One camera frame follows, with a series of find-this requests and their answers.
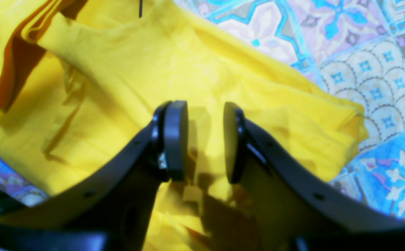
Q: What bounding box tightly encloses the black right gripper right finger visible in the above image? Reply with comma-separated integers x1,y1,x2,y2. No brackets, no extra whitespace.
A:
223,102,405,251

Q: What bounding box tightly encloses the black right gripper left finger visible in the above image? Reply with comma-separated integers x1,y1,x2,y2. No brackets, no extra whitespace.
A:
0,100,189,251

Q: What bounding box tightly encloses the yellow orange T-shirt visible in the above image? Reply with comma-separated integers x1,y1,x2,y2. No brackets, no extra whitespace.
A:
0,0,368,251

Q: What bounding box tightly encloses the patterned blue tile tablecloth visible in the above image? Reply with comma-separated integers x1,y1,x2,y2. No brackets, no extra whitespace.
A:
0,0,405,223

